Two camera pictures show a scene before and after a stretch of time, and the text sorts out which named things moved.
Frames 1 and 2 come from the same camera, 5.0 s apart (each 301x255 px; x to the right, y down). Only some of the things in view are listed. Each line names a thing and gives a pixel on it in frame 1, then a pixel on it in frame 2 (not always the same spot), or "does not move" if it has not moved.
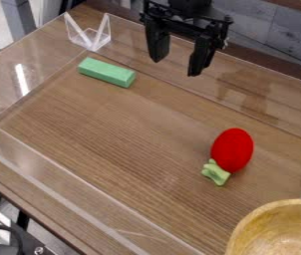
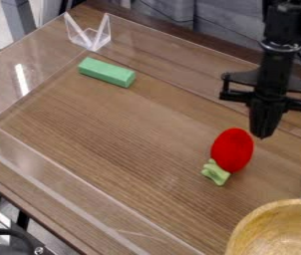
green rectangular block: x=114 y=74 does not move
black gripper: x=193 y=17 → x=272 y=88
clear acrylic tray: x=155 y=157 does not move
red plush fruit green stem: x=232 y=152 does not move
